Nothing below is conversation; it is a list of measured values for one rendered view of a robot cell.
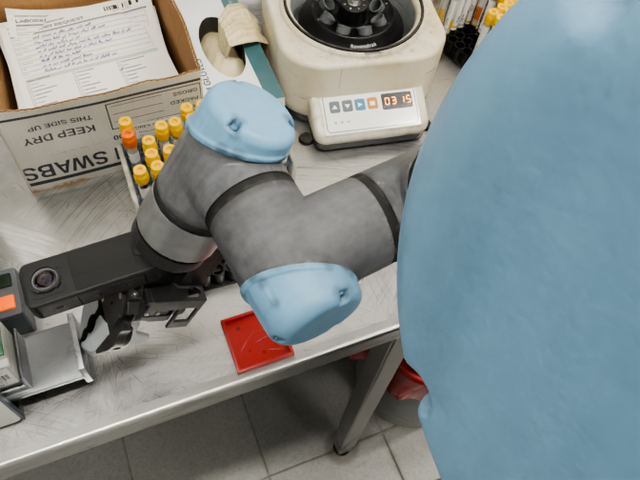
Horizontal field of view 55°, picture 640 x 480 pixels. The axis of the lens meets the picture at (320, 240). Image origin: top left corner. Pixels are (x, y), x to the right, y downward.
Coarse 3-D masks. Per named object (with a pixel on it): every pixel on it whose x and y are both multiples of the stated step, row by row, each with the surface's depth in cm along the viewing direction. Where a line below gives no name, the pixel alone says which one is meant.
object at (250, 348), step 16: (224, 320) 72; (240, 320) 73; (256, 320) 73; (240, 336) 72; (256, 336) 72; (240, 352) 71; (256, 352) 71; (272, 352) 72; (288, 352) 71; (240, 368) 70; (256, 368) 70
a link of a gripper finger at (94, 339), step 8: (96, 320) 62; (104, 320) 60; (96, 328) 62; (104, 328) 60; (136, 328) 62; (88, 336) 63; (96, 336) 61; (104, 336) 60; (136, 336) 64; (144, 336) 65; (88, 344) 63; (96, 344) 61; (128, 344) 65; (136, 344) 66; (88, 352) 64
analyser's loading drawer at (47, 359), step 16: (16, 336) 63; (32, 336) 66; (48, 336) 66; (64, 336) 67; (16, 352) 62; (32, 352) 65; (48, 352) 65; (64, 352) 66; (80, 352) 64; (32, 368) 64; (48, 368) 65; (64, 368) 65; (80, 368) 63; (32, 384) 64; (48, 384) 64; (64, 384) 64
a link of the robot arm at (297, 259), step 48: (240, 192) 44; (288, 192) 44; (336, 192) 45; (240, 240) 43; (288, 240) 42; (336, 240) 43; (384, 240) 44; (240, 288) 43; (288, 288) 41; (336, 288) 41; (288, 336) 42
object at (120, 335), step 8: (128, 320) 58; (112, 328) 58; (120, 328) 57; (128, 328) 58; (112, 336) 58; (120, 336) 58; (128, 336) 59; (104, 344) 60; (112, 344) 58; (120, 344) 59; (96, 352) 61; (104, 352) 62
